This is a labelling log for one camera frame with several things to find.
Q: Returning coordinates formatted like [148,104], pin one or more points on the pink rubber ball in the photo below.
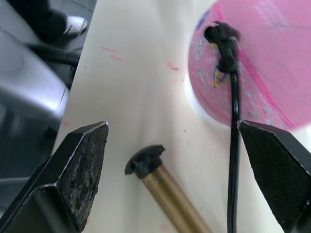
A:
[267,68]

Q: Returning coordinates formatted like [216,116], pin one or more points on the gold hand pump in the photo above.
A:
[160,179]

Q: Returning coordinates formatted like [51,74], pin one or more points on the black and white shoe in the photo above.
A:
[65,24]

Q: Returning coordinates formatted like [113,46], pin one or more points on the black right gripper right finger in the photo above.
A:
[274,170]

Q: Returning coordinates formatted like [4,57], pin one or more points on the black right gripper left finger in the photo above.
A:
[73,174]

